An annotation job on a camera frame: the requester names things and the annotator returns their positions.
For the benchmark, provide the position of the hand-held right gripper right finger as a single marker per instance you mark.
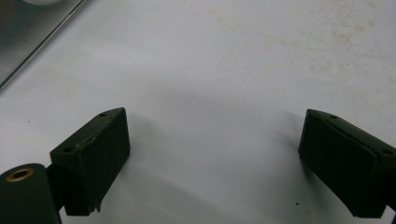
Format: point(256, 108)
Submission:
point(345, 168)

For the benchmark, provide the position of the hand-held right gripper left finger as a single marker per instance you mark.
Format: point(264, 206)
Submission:
point(90, 161)

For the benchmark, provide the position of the white round object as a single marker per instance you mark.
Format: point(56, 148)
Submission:
point(42, 1)

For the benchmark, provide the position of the metal tray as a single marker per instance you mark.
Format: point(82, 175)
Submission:
point(21, 34)

